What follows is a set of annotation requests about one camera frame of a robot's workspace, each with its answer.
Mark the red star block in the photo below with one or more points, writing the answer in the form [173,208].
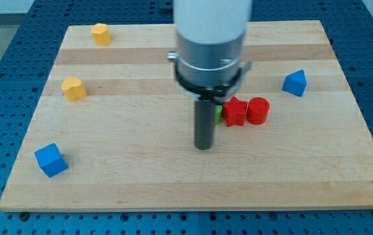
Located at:
[234,112]

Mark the green block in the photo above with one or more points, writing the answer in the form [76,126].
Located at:
[218,114]

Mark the blue cube block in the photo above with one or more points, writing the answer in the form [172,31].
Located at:
[50,160]

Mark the wooden board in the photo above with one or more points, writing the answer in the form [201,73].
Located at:
[129,143]

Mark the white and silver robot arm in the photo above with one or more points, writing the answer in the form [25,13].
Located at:
[209,47]

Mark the yellow heart block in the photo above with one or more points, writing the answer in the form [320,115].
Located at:
[73,89]

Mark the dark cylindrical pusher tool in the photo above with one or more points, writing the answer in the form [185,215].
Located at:
[204,124]

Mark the red cylinder block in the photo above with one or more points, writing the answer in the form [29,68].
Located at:
[257,110]

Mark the yellow pentagon block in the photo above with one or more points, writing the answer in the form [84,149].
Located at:
[101,34]

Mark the blue triangle block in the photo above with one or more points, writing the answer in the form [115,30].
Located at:
[295,83]

